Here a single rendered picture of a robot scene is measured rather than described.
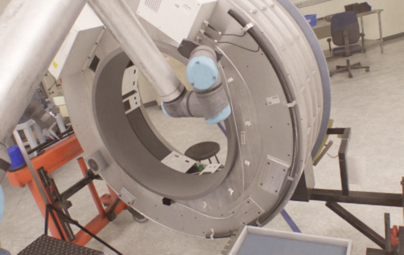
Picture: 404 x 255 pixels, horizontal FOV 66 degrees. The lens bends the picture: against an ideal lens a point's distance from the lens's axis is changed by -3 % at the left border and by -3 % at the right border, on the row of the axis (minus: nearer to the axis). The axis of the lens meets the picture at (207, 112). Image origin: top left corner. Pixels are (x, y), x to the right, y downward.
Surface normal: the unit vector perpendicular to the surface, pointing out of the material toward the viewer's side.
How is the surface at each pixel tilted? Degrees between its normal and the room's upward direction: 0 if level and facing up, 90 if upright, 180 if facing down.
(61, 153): 90
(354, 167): 90
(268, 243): 0
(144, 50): 104
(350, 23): 99
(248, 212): 90
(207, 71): 93
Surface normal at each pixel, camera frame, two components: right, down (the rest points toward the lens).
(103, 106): 0.88, 0.24
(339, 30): -0.29, 0.51
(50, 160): 0.85, -0.04
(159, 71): 0.50, 0.39
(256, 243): -0.23, -0.92
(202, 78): -0.05, 0.37
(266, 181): -0.47, 0.38
